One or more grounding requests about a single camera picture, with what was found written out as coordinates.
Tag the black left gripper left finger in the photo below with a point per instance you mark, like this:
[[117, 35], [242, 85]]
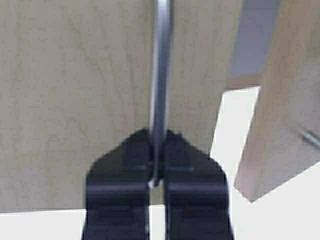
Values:
[[117, 192]]

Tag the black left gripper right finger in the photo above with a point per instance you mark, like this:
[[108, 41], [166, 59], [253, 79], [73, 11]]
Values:
[[196, 193]]

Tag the wooden cabinet door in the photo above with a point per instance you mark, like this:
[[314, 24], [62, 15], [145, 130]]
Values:
[[285, 127], [75, 81]]

